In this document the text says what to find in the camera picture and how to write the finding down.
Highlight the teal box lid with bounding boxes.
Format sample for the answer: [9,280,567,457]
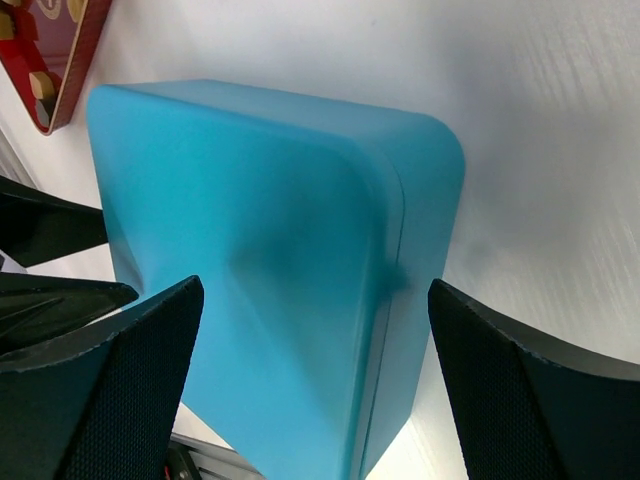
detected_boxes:
[86,80,403,479]

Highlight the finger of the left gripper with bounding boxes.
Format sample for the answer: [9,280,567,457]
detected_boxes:
[1,273,138,353]

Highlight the tan round chocolate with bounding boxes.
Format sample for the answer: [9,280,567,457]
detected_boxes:
[28,71,60,100]

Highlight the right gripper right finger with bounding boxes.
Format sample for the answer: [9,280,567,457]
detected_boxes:
[428,279,639,479]

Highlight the teal chocolate box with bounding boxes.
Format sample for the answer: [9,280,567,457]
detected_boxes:
[345,109,465,479]

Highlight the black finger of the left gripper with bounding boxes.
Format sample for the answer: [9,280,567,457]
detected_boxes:
[1,177,106,267]

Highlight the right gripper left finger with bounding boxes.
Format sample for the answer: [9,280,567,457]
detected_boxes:
[1,276,204,479]

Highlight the red chocolate tray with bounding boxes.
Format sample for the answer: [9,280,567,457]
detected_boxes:
[1,0,112,136]

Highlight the aluminium front rail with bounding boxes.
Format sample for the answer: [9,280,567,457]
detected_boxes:
[165,433,264,480]

